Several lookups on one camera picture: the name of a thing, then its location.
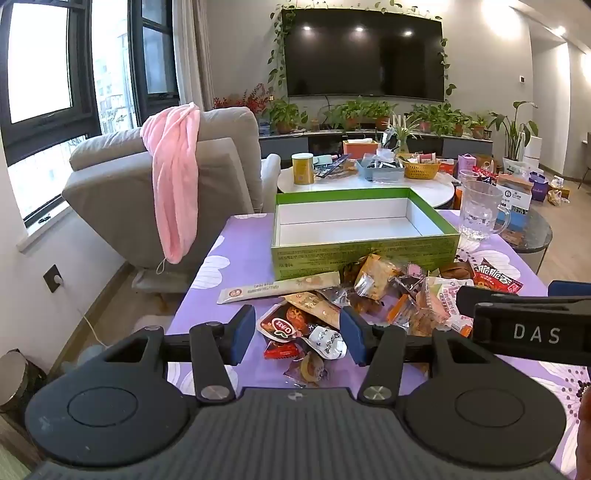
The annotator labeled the dark round side table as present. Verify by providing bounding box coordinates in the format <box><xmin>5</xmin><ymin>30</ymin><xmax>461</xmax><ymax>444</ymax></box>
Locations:
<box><xmin>496</xmin><ymin>210</ymin><xmax>553</xmax><ymax>278</ymax></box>

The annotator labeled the glass pitcher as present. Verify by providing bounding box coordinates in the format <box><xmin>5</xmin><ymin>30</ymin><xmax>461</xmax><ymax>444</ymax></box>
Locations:
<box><xmin>458</xmin><ymin>180</ymin><xmax>512</xmax><ymax>252</ymax></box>

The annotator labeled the blue plastic basket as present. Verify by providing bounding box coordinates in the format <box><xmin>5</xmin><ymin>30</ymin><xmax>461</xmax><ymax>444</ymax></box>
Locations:
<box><xmin>355</xmin><ymin>157</ymin><xmax>406</xmax><ymax>182</ymax></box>

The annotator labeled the long beige snack stick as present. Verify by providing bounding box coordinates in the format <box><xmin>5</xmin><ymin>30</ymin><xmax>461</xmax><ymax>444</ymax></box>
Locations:
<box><xmin>217</xmin><ymin>271</ymin><xmax>341</xmax><ymax>305</ymax></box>

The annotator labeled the yellow woven basket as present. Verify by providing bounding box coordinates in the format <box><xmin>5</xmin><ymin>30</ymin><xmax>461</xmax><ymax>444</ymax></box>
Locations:
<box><xmin>399</xmin><ymin>154</ymin><xmax>441</xmax><ymax>180</ymax></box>

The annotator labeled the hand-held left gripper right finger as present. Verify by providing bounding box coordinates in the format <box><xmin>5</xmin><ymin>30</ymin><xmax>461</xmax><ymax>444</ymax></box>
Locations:
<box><xmin>341</xmin><ymin>307</ymin><xmax>497</xmax><ymax>402</ymax></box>

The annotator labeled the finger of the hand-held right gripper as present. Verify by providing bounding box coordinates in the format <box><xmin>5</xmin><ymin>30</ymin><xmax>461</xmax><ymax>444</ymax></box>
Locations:
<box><xmin>456</xmin><ymin>286</ymin><xmax>591</xmax><ymax>319</ymax></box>

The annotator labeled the dark snack bag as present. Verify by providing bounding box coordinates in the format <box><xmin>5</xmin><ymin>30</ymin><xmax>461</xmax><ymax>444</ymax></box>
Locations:
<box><xmin>315</xmin><ymin>154</ymin><xmax>357</xmax><ymax>180</ymax></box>

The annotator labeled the pile of snack packets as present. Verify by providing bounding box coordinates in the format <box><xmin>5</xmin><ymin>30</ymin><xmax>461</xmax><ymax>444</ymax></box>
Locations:
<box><xmin>259</xmin><ymin>254</ymin><xmax>525</xmax><ymax>386</ymax></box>

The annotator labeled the black wall socket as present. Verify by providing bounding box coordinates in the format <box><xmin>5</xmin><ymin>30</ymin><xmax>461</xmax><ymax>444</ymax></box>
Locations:
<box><xmin>43</xmin><ymin>264</ymin><xmax>64</xmax><ymax>294</ymax></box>

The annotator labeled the green cardboard box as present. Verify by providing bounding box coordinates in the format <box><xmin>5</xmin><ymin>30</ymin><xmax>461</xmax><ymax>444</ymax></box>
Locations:
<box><xmin>271</xmin><ymin>187</ymin><xmax>461</xmax><ymax>282</ymax></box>

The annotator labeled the black framed window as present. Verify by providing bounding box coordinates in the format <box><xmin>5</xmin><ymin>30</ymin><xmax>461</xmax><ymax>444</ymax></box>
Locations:
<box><xmin>0</xmin><ymin>0</ymin><xmax>181</xmax><ymax>227</ymax></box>

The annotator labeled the white cable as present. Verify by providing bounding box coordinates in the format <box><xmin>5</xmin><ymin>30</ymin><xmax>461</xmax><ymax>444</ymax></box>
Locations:
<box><xmin>55</xmin><ymin>277</ymin><xmax>114</xmax><ymax>349</ymax></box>

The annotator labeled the purple gift bag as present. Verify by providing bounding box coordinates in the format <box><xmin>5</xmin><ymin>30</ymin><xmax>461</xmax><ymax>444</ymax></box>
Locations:
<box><xmin>530</xmin><ymin>172</ymin><xmax>550</xmax><ymax>203</ymax></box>

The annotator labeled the red white snack bag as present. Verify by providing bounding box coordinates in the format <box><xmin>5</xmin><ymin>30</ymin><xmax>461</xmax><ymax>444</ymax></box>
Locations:
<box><xmin>470</xmin><ymin>257</ymin><xmax>525</xmax><ymax>295</ymax></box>

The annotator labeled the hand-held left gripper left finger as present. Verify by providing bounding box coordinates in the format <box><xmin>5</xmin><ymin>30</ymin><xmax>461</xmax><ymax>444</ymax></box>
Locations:
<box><xmin>99</xmin><ymin>305</ymin><xmax>256</xmax><ymax>401</ymax></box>

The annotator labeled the beige curtain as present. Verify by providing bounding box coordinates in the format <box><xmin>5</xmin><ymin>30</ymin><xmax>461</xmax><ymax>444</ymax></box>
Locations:
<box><xmin>173</xmin><ymin>0</ymin><xmax>215</xmax><ymax>112</ymax></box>

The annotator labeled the row of potted plants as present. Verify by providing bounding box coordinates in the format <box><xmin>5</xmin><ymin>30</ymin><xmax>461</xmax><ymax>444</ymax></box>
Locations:
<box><xmin>267</xmin><ymin>96</ymin><xmax>491</xmax><ymax>140</ymax></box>

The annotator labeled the white round coffee table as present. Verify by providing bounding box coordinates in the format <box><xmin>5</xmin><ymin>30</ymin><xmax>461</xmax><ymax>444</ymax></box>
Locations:
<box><xmin>276</xmin><ymin>159</ymin><xmax>455</xmax><ymax>208</ymax></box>

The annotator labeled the grey armchair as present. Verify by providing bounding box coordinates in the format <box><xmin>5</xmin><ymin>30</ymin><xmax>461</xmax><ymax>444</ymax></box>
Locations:
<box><xmin>62</xmin><ymin>106</ymin><xmax>282</xmax><ymax>296</ymax></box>

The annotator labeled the white cardboard carton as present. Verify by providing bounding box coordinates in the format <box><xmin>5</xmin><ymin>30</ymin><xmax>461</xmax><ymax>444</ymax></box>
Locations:
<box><xmin>496</xmin><ymin>174</ymin><xmax>535</xmax><ymax>214</ymax></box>

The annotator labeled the pink towel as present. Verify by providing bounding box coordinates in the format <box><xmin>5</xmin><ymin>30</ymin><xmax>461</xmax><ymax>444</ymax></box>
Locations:
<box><xmin>141</xmin><ymin>102</ymin><xmax>201</xmax><ymax>265</ymax></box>

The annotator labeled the large leafy floor plant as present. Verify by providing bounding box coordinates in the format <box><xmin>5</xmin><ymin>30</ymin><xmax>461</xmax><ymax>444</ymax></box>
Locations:
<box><xmin>488</xmin><ymin>100</ymin><xmax>540</xmax><ymax>162</ymax></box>

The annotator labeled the green plant in vase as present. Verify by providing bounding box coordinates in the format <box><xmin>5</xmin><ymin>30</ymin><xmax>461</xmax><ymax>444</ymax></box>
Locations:
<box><xmin>388</xmin><ymin>115</ymin><xmax>421</xmax><ymax>153</ymax></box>

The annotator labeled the yellow canister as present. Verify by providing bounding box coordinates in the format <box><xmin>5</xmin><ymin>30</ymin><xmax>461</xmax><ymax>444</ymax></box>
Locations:
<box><xmin>291</xmin><ymin>153</ymin><xmax>315</xmax><ymax>186</ymax></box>

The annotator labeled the wall television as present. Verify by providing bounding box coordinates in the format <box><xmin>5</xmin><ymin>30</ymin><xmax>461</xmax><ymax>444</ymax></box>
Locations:
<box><xmin>281</xmin><ymin>8</ymin><xmax>445</xmax><ymax>102</ymax></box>

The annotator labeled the red flowering plant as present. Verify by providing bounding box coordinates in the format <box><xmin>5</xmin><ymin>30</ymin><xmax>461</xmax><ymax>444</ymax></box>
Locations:
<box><xmin>213</xmin><ymin>84</ymin><xmax>271</xmax><ymax>116</ymax></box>

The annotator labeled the orange tissue box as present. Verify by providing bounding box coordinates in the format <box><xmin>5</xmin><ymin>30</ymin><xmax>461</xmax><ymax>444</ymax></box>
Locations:
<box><xmin>342</xmin><ymin>138</ymin><xmax>379</xmax><ymax>158</ymax></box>

